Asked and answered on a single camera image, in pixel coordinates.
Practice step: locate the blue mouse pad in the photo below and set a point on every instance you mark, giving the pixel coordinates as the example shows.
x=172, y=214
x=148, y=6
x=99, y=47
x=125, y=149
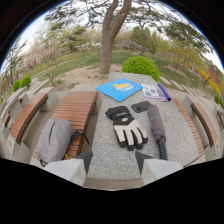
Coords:
x=119, y=88

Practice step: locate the small round green shrub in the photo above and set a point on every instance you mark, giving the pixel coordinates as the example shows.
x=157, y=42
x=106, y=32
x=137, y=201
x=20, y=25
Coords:
x=25, y=81
x=15, y=85

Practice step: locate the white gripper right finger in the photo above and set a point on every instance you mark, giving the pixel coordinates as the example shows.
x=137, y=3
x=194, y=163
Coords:
x=156, y=169

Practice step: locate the folded grey umbrella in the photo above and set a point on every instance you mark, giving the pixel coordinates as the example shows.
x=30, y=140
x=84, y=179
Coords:
x=156, y=125

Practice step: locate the black and white glove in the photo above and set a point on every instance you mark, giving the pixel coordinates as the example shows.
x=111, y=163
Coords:
x=127, y=128

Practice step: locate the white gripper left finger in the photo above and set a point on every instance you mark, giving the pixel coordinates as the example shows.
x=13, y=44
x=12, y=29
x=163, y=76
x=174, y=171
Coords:
x=70, y=168

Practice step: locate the grey backpack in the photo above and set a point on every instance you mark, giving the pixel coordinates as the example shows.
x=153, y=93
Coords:
x=55, y=140

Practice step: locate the round green bush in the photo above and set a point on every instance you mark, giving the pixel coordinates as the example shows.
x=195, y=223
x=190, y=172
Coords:
x=140, y=66

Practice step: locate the large tree trunk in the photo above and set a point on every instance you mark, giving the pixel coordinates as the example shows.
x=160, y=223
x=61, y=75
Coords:
x=110, y=36

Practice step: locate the purple-spined booklet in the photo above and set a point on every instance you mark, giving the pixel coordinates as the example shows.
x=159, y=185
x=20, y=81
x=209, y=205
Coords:
x=155, y=92

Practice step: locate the black smartphone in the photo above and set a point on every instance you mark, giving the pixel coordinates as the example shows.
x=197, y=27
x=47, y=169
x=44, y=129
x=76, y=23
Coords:
x=141, y=106

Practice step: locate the wooden slatted bench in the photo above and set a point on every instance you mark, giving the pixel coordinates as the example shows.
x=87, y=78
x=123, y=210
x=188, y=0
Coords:
x=204, y=121
x=77, y=113
x=188, y=125
x=28, y=115

